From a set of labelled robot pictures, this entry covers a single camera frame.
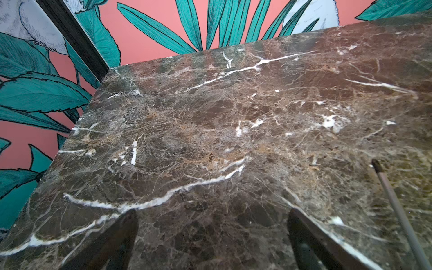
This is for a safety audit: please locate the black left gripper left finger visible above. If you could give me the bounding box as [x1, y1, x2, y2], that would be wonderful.
[60, 209, 138, 270]

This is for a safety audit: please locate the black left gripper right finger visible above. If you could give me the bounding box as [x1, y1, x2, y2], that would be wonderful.
[288, 208, 368, 270]

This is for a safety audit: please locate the green black handled screwdriver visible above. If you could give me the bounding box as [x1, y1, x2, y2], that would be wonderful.
[371, 159, 432, 270]

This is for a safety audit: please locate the black left corner post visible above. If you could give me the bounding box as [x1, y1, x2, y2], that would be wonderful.
[36, 0, 109, 82]

